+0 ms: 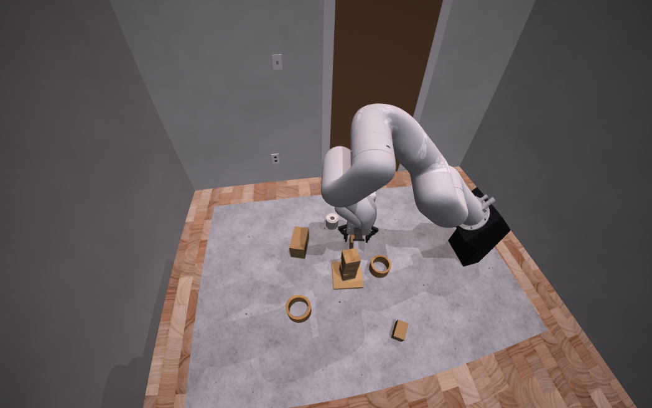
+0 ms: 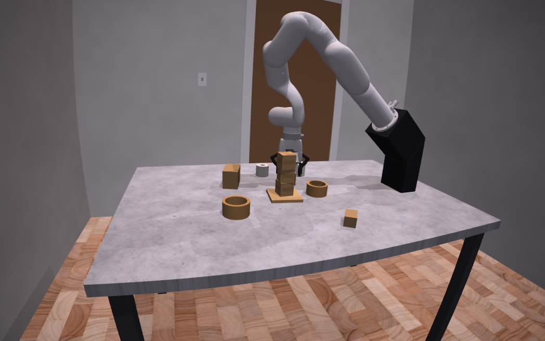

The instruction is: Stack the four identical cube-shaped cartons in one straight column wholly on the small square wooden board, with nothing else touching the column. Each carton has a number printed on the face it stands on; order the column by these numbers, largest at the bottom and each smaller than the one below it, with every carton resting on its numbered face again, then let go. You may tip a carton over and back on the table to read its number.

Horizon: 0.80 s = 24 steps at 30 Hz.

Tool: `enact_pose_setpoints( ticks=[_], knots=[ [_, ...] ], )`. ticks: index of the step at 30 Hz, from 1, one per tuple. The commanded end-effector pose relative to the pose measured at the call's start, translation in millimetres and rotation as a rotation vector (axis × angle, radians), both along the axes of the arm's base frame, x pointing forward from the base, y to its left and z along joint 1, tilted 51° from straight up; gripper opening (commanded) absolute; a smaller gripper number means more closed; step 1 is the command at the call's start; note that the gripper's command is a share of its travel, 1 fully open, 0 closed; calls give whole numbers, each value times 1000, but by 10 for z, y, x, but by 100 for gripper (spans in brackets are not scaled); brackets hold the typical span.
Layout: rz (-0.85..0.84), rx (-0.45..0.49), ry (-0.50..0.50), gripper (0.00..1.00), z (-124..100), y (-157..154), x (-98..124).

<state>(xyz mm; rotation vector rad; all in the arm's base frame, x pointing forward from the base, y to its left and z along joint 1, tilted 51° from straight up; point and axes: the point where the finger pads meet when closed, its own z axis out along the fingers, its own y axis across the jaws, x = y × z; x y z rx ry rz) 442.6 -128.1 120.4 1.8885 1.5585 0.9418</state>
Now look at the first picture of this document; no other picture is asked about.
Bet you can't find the light wooden square board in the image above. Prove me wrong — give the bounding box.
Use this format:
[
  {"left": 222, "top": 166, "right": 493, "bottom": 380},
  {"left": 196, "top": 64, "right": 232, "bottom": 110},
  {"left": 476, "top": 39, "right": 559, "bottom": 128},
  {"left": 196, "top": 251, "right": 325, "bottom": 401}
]
[{"left": 332, "top": 262, "right": 364, "bottom": 290}]

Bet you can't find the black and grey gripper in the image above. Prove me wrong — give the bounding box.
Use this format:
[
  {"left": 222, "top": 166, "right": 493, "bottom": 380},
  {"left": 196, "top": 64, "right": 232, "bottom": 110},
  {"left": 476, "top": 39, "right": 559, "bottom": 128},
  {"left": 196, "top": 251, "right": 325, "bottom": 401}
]
[{"left": 338, "top": 221, "right": 379, "bottom": 243}]

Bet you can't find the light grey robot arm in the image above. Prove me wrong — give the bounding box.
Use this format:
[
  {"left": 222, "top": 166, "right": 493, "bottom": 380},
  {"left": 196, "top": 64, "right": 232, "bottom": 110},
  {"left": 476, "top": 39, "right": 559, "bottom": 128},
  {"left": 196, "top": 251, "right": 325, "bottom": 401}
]
[{"left": 321, "top": 104, "right": 496, "bottom": 252}]

